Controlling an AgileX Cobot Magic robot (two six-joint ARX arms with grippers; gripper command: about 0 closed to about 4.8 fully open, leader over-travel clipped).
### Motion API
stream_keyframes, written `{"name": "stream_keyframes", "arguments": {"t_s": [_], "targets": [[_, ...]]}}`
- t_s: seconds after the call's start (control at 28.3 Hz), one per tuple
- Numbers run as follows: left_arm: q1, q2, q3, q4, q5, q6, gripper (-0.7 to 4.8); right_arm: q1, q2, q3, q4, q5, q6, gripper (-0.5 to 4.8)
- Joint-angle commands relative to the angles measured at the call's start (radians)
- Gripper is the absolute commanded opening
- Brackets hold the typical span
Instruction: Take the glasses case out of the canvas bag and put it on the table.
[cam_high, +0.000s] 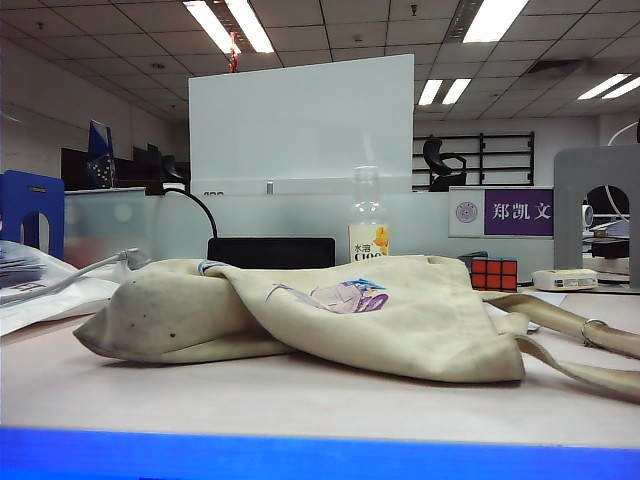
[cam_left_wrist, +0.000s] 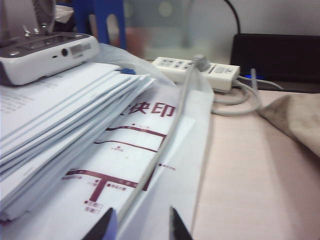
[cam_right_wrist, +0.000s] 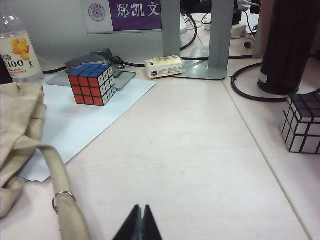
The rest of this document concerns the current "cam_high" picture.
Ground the cream canvas tote bag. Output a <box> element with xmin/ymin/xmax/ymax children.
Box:
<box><xmin>72</xmin><ymin>253</ymin><xmax>640</xmax><ymax>404</ymax></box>

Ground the frosted glass desk divider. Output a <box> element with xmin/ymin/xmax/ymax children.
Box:
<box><xmin>63</xmin><ymin>185</ymin><xmax>555</xmax><ymax>281</ymax></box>

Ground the clear bottle with orange label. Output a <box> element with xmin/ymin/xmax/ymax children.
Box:
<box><xmin>348</xmin><ymin>164</ymin><xmax>391</xmax><ymax>264</ymax></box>

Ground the flat black box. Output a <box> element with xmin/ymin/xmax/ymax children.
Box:
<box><xmin>206</xmin><ymin>237</ymin><xmax>336</xmax><ymax>270</ymax></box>

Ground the black office chair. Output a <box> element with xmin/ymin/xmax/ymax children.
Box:
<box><xmin>422</xmin><ymin>137</ymin><xmax>469</xmax><ymax>194</ymax></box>

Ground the colourful rubiks cube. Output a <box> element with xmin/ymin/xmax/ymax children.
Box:
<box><xmin>469</xmin><ymin>256</ymin><xmax>520</xmax><ymax>294</ymax></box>

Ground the dark office furniture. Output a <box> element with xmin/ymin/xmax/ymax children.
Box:
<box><xmin>59</xmin><ymin>142</ymin><xmax>191</xmax><ymax>196</ymax></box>

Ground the ceiling fluorescent light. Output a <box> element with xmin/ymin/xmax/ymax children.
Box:
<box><xmin>417</xmin><ymin>78</ymin><xmax>472</xmax><ymax>106</ymax></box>
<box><xmin>182</xmin><ymin>0</ymin><xmax>275</xmax><ymax>55</ymax></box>
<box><xmin>462</xmin><ymin>0</ymin><xmax>530</xmax><ymax>44</ymax></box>
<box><xmin>577</xmin><ymin>72</ymin><xmax>640</xmax><ymax>101</ymax></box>

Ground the purple and white name sign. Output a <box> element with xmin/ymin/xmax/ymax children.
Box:
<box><xmin>448</xmin><ymin>185</ymin><xmax>555</xmax><ymax>239</ymax></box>

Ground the blue foreground strip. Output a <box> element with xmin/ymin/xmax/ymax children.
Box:
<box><xmin>0</xmin><ymin>424</ymin><xmax>640</xmax><ymax>480</ymax></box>

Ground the white wrapped eraser pack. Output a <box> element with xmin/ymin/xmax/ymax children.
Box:
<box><xmin>531</xmin><ymin>268</ymin><xmax>599</xmax><ymax>293</ymax></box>

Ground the grey metal bookend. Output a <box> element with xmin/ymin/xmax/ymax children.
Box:
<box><xmin>553</xmin><ymin>144</ymin><xmax>640</xmax><ymax>291</ymax></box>

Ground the blue metal bookend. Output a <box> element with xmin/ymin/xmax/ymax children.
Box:
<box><xmin>0</xmin><ymin>169</ymin><xmax>66</xmax><ymax>260</ymax></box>

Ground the white paper stack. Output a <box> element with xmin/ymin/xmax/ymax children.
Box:
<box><xmin>0</xmin><ymin>239</ymin><xmax>121</xmax><ymax>336</ymax></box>

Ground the curved black gooseneck cable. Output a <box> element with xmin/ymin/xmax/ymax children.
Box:
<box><xmin>162</xmin><ymin>187</ymin><xmax>220</xmax><ymax>240</ymax></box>

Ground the black wall rack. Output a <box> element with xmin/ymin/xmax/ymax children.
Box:
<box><xmin>412</xmin><ymin>131</ymin><xmax>536</xmax><ymax>192</ymax></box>

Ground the white cable with plug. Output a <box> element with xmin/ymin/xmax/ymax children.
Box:
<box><xmin>0</xmin><ymin>247</ymin><xmax>149</xmax><ymax>306</ymax></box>

